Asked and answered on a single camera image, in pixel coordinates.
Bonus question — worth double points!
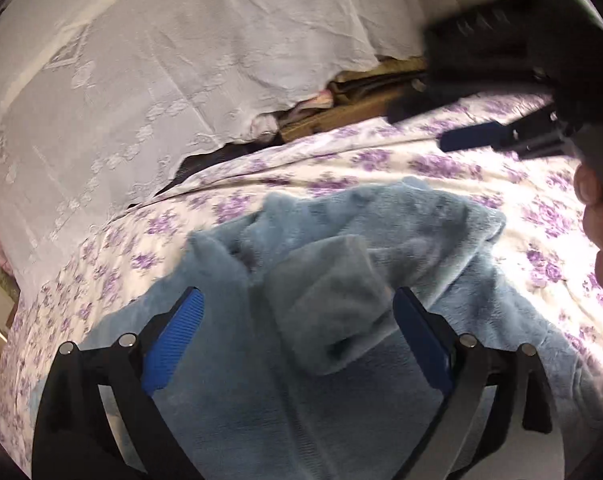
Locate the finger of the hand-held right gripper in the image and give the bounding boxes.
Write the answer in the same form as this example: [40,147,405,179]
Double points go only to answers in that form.
[386,79,439,123]
[439,110,568,161]

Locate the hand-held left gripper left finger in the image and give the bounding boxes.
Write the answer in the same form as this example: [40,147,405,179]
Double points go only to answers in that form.
[31,286,207,480]

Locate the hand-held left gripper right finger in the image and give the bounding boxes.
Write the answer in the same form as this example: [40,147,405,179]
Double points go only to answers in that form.
[381,286,555,480]

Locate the blue fleece garment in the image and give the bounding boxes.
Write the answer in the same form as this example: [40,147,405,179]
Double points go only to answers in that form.
[28,177,603,480]

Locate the person's right hand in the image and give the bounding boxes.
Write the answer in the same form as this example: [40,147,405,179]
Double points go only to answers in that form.
[574,162,603,336]

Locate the purple floral blanket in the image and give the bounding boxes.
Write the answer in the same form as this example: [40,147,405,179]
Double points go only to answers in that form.
[0,92,603,480]

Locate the olive brown cloth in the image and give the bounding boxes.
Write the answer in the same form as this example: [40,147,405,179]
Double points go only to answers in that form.
[329,57,427,106]

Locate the pink folded cloth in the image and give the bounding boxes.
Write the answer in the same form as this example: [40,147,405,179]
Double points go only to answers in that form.
[251,90,332,136]

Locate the black cloth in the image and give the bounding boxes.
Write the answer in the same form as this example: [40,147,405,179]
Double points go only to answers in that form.
[126,140,282,208]

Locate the white lace cloth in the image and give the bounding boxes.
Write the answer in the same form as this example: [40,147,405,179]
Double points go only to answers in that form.
[0,0,427,281]

